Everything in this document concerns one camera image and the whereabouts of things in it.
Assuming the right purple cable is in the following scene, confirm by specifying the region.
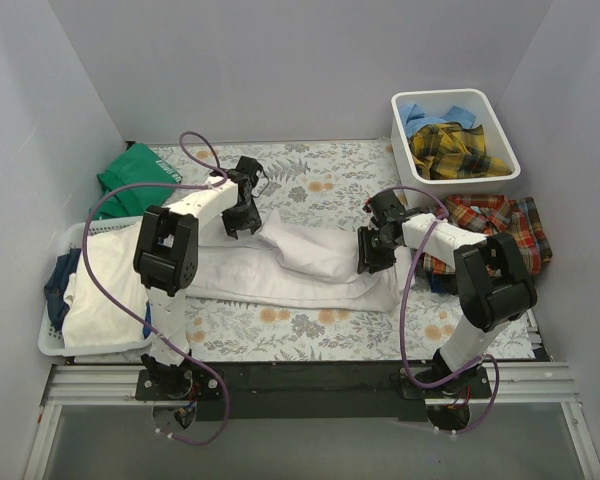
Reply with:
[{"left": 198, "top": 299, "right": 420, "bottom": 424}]
[{"left": 367, "top": 186, "right": 499, "bottom": 434}]

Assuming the white plastic bin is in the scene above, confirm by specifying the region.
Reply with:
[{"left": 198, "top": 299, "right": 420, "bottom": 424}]
[{"left": 391, "top": 88, "right": 521, "bottom": 206}]

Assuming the white folded cloth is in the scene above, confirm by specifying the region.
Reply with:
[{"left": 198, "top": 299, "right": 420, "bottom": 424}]
[{"left": 62, "top": 223, "right": 148, "bottom": 349}]

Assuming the floral table cloth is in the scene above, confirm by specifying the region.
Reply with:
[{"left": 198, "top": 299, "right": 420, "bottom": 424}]
[{"left": 124, "top": 140, "right": 537, "bottom": 362}]

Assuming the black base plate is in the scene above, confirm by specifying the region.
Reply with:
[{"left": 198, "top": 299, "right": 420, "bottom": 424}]
[{"left": 135, "top": 361, "right": 491, "bottom": 422}]

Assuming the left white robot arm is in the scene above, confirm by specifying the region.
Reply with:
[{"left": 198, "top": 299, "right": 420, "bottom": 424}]
[{"left": 133, "top": 156, "right": 265, "bottom": 400}]

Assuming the yellow plaid shirt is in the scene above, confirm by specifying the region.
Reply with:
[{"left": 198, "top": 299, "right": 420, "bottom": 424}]
[{"left": 408, "top": 123, "right": 512, "bottom": 180}]

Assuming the blue shirt in bin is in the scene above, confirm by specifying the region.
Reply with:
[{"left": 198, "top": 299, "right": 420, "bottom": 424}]
[{"left": 398, "top": 103, "right": 476, "bottom": 139}]

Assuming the aluminium frame rail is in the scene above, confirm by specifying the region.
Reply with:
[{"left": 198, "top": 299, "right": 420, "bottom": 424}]
[{"left": 42, "top": 362, "right": 581, "bottom": 406}]

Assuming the white long sleeve shirt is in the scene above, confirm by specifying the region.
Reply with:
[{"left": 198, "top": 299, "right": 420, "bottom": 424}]
[{"left": 187, "top": 210, "right": 412, "bottom": 312}]

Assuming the red plaid shirt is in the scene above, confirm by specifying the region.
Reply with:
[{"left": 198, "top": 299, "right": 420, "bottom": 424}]
[{"left": 444, "top": 194, "right": 553, "bottom": 277}]

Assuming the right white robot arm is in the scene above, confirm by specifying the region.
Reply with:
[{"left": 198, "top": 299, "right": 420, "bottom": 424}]
[{"left": 357, "top": 187, "right": 537, "bottom": 398}]

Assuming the green shirt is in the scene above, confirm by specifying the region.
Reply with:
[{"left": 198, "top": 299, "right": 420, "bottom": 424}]
[{"left": 94, "top": 143, "right": 182, "bottom": 220}]

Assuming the dark blue garment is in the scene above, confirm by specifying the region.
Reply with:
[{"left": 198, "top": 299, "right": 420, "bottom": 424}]
[{"left": 44, "top": 248, "right": 81, "bottom": 331}]

